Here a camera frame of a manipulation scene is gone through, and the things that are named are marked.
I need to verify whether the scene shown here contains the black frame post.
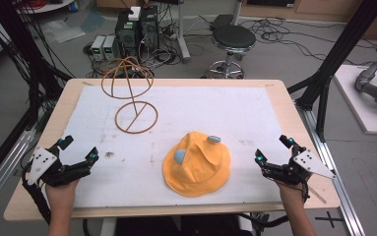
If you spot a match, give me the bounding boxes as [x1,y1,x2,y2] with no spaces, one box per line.
[286,0,377,143]
[0,0,74,109]

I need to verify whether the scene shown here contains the white box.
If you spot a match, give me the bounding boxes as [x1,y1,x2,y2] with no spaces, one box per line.
[127,5,143,22]

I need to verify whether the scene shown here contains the white table mat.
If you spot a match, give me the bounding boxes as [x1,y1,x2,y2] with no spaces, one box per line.
[46,86,295,208]

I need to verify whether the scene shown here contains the brown wire hat stand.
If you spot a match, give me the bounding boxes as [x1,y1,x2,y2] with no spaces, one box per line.
[100,55,159,135]

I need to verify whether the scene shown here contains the white platform board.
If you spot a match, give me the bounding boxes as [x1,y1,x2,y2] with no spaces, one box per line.
[333,64,377,137]

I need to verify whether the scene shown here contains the aluminium rail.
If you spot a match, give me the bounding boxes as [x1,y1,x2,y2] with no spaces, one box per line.
[0,129,37,219]
[295,101,367,236]

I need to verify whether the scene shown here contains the person's left hand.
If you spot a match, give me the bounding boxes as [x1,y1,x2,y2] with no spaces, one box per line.
[45,178,81,210]

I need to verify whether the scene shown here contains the black computer tower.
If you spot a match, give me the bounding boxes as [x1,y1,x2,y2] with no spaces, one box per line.
[114,9,142,60]
[139,5,160,55]

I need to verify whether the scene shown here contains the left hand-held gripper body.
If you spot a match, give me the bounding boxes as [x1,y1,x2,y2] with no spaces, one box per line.
[27,146,92,188]

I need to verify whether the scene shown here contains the yellow bucket hat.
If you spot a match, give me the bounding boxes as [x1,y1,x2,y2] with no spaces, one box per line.
[161,131,232,198]

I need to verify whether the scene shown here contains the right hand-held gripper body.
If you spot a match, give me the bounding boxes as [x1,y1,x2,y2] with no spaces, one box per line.
[262,145,337,186]

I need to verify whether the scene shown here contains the black round stool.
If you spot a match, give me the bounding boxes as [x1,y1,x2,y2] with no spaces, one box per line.
[207,25,257,80]

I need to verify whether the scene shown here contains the person's right hand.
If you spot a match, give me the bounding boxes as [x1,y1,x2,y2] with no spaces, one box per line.
[274,179,308,209]

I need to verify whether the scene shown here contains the grey desk leg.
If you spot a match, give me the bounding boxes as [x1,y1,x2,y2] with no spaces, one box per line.
[174,0,192,64]

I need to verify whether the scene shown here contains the white power supply unit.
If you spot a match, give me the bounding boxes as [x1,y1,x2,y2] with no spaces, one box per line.
[91,34,107,62]
[102,34,117,61]

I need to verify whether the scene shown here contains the black floor cables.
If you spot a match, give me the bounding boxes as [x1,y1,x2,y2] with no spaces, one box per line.
[195,14,377,67]

